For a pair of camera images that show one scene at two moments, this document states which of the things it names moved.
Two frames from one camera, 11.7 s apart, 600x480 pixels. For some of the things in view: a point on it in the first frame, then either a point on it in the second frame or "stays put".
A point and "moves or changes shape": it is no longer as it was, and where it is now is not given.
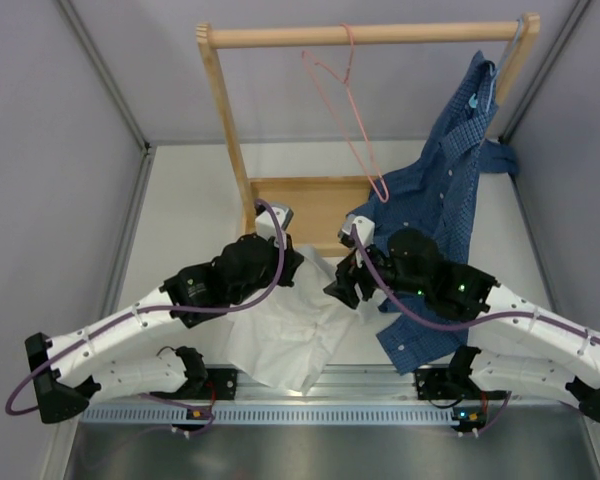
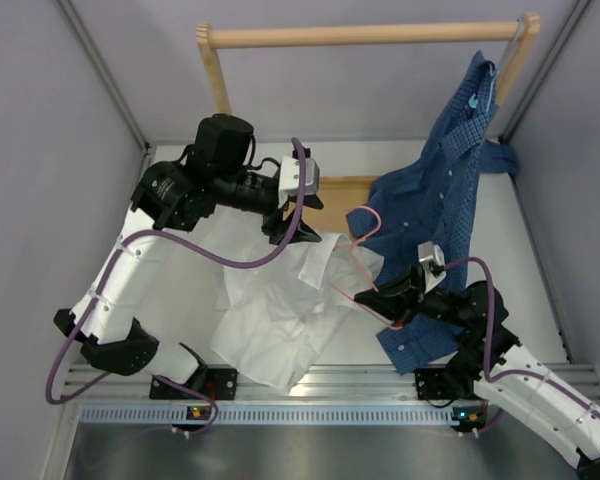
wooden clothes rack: (321, 206) stays put
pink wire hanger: (369, 142) → (351, 247)
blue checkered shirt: (436, 192) stays put
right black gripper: (350, 274) → (389, 300)
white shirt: (282, 338) moves or changes shape
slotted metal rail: (382, 396) stays put
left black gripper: (292, 261) → (273, 220)
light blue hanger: (471, 101) stays put
